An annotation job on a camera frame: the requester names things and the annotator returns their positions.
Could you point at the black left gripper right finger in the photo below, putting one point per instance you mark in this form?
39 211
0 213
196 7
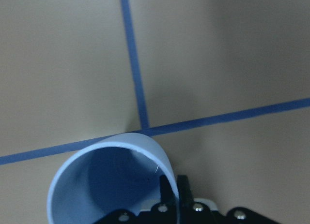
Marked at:
186 199

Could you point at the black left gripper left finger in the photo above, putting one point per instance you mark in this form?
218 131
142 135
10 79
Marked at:
167 196

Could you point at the blue cup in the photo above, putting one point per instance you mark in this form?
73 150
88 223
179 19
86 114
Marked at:
119 172

